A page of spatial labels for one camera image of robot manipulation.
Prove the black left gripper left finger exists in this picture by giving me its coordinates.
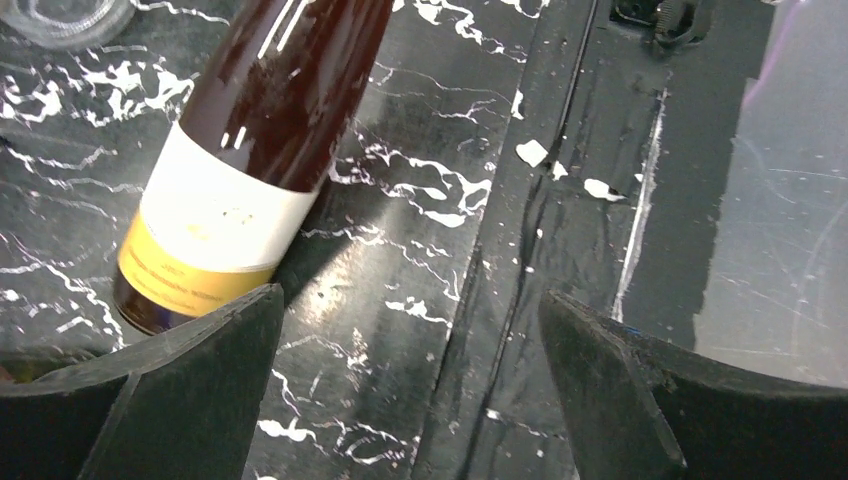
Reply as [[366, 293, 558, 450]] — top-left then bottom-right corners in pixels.
[[1, 284, 285, 479]]

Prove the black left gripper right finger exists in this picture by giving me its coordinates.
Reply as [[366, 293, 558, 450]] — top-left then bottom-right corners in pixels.
[[539, 290, 847, 479]]

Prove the dark bottle gold foil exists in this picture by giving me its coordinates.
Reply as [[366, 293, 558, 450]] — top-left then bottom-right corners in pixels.
[[113, 0, 393, 335]]

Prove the clear bottle grey label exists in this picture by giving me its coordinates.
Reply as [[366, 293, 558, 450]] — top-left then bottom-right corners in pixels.
[[1, 0, 136, 51]]

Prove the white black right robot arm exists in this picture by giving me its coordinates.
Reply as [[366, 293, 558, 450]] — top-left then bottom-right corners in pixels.
[[610, 0, 716, 49]]

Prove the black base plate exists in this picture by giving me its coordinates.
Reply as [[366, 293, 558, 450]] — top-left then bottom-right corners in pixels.
[[412, 1, 775, 479]]

